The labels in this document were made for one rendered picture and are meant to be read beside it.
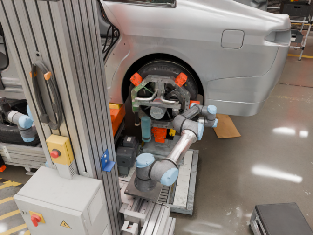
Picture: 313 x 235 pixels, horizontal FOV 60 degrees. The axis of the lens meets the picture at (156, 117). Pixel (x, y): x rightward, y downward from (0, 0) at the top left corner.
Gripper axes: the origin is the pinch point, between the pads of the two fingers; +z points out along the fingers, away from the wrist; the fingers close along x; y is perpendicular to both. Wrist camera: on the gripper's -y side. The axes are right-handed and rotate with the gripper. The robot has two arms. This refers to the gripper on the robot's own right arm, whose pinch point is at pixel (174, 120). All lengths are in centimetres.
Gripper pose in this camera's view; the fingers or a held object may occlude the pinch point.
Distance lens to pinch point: 235.7
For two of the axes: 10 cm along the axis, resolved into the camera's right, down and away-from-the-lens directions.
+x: -1.8, 5.6, -8.1
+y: 0.0, -8.2, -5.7
